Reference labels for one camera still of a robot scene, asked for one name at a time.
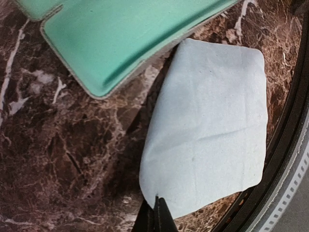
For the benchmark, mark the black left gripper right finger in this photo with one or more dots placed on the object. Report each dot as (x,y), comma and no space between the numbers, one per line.
(164,220)

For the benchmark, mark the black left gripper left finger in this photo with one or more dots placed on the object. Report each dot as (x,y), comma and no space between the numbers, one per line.
(146,218)

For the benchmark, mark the light blue cleaning cloth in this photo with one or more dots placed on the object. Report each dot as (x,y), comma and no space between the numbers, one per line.
(207,135)

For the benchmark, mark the grey case teal lining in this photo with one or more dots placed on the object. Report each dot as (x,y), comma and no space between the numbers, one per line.
(105,42)

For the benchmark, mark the white slotted cable duct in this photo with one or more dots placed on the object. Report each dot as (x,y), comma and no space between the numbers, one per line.
(288,194)

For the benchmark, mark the black front table rail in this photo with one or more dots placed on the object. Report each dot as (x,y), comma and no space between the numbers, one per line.
(290,141)

